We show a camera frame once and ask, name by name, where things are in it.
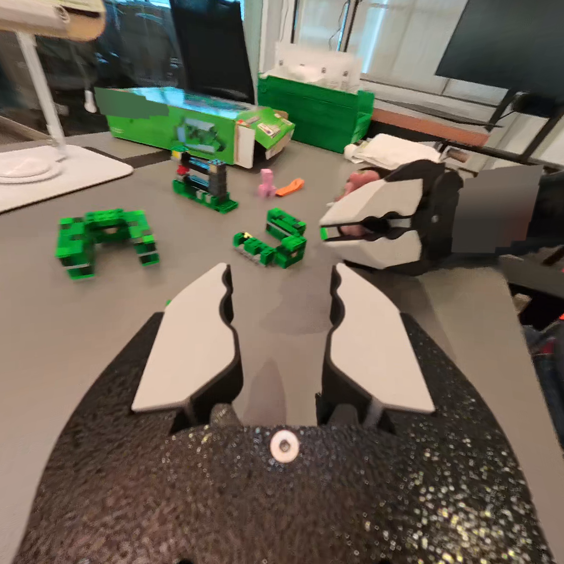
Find black computer monitor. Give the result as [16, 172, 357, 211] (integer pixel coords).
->
[434, 0, 564, 94]

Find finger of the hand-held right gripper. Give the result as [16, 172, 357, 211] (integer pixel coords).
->
[321, 225, 423, 270]
[319, 177, 426, 231]

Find green plastic crate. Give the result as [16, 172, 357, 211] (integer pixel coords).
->
[257, 73, 375, 154]

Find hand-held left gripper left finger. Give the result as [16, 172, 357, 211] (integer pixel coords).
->
[132, 263, 243, 416]

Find green cardboard toy box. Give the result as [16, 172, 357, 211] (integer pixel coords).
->
[95, 87, 295, 169]

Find green curved brick build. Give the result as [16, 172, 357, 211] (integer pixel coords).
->
[233, 207, 308, 269]

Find black monitor stand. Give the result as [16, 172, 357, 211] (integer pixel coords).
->
[482, 90, 564, 170]

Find green brick creature build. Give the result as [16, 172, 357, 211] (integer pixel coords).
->
[55, 208, 160, 281]

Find white desk lamp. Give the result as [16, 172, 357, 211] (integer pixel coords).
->
[0, 0, 135, 213]

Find white paper bags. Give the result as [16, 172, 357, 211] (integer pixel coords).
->
[274, 41, 363, 94]

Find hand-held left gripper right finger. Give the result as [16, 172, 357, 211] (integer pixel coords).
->
[321, 263, 437, 416]

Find person's right hand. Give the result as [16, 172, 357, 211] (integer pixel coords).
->
[338, 169, 383, 201]

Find dark tower brick build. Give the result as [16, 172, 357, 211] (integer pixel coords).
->
[171, 145, 239, 216]

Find person's dark clothing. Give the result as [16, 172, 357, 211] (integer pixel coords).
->
[518, 291, 564, 402]

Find white crumpled cloth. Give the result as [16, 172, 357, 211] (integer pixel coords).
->
[343, 133, 444, 171]

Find grey desk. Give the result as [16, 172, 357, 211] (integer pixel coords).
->
[0, 130, 556, 564]

